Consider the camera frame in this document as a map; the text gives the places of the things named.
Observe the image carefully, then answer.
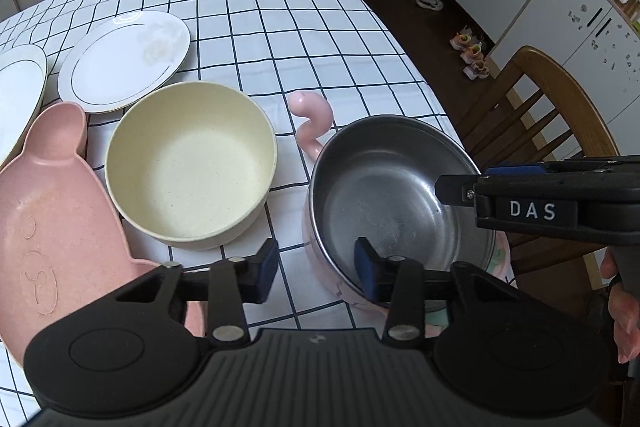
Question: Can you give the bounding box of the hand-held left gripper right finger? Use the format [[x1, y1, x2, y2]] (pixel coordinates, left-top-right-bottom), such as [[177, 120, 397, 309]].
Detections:
[[352, 237, 518, 344]]

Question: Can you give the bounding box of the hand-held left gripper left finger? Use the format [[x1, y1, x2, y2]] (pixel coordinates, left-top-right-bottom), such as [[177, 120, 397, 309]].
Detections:
[[107, 238, 280, 349]]

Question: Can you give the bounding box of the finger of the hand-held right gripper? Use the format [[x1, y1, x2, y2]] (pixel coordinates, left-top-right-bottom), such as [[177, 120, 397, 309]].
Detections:
[[434, 173, 480, 208], [481, 163, 551, 178]]

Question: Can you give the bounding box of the steel pot with pink handle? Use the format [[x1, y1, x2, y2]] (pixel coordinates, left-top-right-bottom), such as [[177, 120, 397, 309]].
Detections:
[[289, 90, 512, 339]]

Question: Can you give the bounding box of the pink bear-shaped plate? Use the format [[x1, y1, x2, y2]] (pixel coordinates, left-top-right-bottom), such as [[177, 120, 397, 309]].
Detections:
[[0, 102, 207, 374]]

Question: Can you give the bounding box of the white floral plate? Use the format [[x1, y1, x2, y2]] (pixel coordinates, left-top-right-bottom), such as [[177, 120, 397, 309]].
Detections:
[[57, 10, 192, 115], [0, 44, 49, 171]]

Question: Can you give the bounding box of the person's right hand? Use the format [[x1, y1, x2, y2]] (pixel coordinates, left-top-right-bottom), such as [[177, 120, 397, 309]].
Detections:
[[600, 251, 640, 364]]

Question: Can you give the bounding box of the wooden chair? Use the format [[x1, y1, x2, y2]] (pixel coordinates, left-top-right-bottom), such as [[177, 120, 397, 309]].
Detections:
[[452, 46, 625, 308]]

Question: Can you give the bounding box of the cream round bowl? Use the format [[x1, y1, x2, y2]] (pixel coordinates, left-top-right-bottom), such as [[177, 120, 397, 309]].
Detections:
[[105, 83, 278, 251]]

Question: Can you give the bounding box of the white cabinet with stickers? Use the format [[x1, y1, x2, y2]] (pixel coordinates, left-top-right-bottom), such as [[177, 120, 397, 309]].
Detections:
[[487, 0, 640, 150]]

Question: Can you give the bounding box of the white black-checked tablecloth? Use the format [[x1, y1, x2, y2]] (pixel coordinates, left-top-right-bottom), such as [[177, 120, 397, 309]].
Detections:
[[0, 0, 518, 419]]

